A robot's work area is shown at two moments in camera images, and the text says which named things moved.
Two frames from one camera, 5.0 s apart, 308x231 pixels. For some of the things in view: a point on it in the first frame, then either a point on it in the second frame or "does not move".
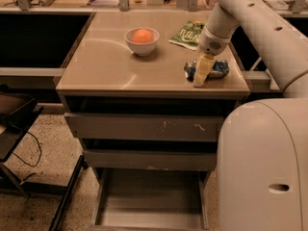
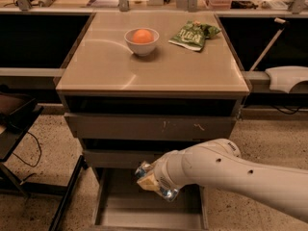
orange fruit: x=142 y=36 does not move
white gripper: x=212 y=43 to x=163 y=171
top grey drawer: x=141 y=127 does not move
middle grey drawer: x=150 y=160 does not move
